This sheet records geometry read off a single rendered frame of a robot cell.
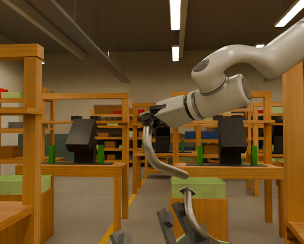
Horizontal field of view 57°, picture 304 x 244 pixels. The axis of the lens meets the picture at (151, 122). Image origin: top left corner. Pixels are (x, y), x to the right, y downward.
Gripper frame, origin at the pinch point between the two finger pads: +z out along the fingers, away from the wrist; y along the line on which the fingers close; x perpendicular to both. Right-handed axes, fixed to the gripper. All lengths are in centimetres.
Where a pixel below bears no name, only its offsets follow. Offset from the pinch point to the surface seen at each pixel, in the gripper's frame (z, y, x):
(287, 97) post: -24, -89, -51
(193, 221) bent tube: 1.3, -27.1, 25.9
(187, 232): 5.0, -29.4, 28.8
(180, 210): 5.7, -25.9, 22.0
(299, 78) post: -33, -88, -61
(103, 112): 737, -559, -546
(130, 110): 606, -583, -520
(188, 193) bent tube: 3.9, -28.3, 15.4
